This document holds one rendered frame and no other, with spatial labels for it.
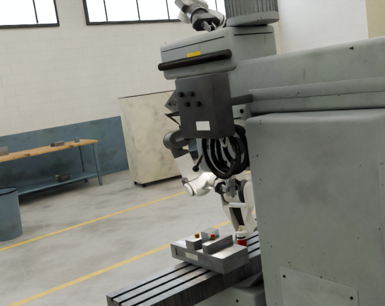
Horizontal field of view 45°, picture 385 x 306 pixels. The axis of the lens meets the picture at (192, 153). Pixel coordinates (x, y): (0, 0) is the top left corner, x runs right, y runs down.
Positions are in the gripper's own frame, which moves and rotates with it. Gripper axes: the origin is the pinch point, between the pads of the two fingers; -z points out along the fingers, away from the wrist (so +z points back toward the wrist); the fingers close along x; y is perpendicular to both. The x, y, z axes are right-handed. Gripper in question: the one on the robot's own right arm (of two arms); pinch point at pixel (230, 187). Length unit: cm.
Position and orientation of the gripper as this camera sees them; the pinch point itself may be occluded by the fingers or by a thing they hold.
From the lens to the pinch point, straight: 208.5
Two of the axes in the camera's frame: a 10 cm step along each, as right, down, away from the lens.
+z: -2.8, -1.2, 9.5
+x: 9.5, -1.7, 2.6
